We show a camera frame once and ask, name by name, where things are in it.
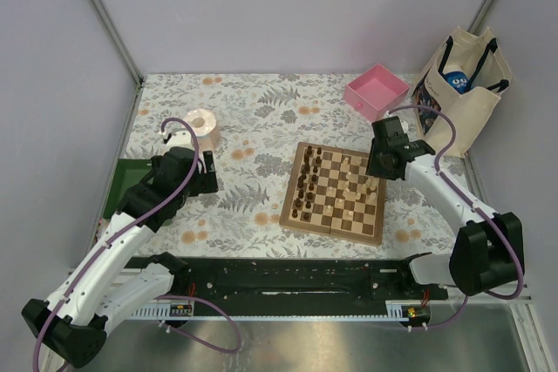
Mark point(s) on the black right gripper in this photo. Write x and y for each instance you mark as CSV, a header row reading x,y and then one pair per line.
x,y
372,169

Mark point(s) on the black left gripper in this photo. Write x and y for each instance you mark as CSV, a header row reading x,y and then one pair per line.
x,y
205,181

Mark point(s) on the peach toilet paper roll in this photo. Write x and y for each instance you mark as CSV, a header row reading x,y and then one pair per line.
x,y
206,128

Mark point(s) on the wooden chess board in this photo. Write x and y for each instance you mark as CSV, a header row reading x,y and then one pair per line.
x,y
330,193

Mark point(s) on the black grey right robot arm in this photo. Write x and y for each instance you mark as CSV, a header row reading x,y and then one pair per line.
x,y
487,255

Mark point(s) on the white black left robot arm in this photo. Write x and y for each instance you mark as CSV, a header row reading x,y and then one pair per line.
x,y
75,320

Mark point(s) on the green open box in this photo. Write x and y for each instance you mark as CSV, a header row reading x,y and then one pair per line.
x,y
128,172

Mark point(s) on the pink open box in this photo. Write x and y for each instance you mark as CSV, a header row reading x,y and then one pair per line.
x,y
375,92

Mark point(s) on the blue white bottle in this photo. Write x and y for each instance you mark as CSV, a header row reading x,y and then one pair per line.
x,y
456,78

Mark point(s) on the floral table mat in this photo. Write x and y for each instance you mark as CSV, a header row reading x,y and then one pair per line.
x,y
262,118

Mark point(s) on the cream canvas tote bag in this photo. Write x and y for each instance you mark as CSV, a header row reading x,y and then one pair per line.
x,y
489,75

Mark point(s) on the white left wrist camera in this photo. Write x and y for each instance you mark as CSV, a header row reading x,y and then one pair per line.
x,y
176,138

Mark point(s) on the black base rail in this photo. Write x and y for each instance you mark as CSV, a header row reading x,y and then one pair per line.
x,y
376,280

